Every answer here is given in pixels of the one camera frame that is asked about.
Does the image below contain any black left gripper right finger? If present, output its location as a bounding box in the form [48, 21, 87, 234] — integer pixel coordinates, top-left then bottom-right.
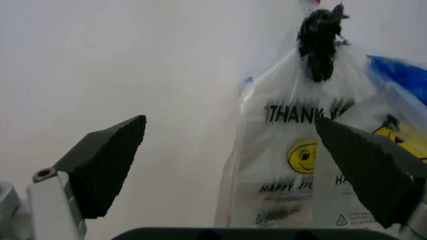
[314, 116, 427, 240]

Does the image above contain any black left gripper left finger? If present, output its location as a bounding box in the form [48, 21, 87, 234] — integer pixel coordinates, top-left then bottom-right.
[0, 114, 148, 240]

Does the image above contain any clear smiley thank-you plastic bag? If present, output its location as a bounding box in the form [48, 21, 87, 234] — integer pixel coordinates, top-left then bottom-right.
[212, 46, 427, 230]

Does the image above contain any blue plastic bag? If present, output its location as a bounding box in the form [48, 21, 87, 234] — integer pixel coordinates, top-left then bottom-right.
[365, 54, 427, 106]

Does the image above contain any black plastic bag knot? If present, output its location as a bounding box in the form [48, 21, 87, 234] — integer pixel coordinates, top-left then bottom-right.
[296, 3, 351, 84]

